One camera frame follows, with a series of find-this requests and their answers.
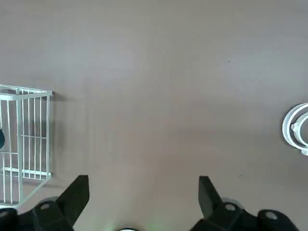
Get large white PVC pipe clamp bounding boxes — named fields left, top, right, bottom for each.
left=282, top=103, right=308, bottom=156

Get small white PVC pipe clamp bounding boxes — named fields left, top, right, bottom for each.
left=290, top=115, right=308, bottom=145

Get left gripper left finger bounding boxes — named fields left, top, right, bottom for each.
left=0, top=175, right=90, bottom=231

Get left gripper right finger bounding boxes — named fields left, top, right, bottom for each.
left=192, top=176, right=301, bottom=231

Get white wire basket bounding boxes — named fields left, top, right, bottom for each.
left=0, top=84, right=53, bottom=209

